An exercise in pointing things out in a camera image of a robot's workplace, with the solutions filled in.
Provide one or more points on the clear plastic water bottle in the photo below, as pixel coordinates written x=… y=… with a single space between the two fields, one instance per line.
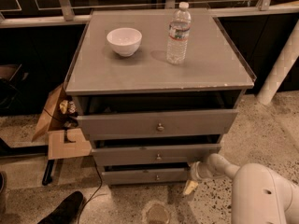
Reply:
x=178 y=34

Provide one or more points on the grey drawer cabinet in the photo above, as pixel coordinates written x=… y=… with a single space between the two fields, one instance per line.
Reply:
x=213 y=76

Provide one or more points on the brown cardboard box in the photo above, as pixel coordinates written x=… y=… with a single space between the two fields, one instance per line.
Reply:
x=62 y=143

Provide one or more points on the grey drawer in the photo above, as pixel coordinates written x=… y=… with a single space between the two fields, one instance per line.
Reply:
x=152 y=155
x=145 y=176
x=157 y=124

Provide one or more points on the metal window railing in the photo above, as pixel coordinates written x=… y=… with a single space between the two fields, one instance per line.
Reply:
x=30 y=13

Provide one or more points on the grey bottom drawer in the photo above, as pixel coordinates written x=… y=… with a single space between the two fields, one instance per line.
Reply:
x=145 y=176

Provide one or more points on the grey top drawer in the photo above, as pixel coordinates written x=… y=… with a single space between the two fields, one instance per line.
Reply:
x=157 y=124

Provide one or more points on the black shoe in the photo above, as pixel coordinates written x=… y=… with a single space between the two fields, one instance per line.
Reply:
x=66 y=211

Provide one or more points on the white ceramic bowl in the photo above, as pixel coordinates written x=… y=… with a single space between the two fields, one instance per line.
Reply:
x=124 y=41

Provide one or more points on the black bar on floor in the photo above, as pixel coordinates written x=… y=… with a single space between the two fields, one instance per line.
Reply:
x=47 y=174

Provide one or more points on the white diagonal pipe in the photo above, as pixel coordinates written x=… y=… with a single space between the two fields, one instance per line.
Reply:
x=283 y=65

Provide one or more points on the grey middle drawer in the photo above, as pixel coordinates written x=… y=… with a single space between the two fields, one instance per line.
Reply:
x=152 y=155

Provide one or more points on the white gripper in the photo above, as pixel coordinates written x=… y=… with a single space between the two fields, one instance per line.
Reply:
x=195 y=171

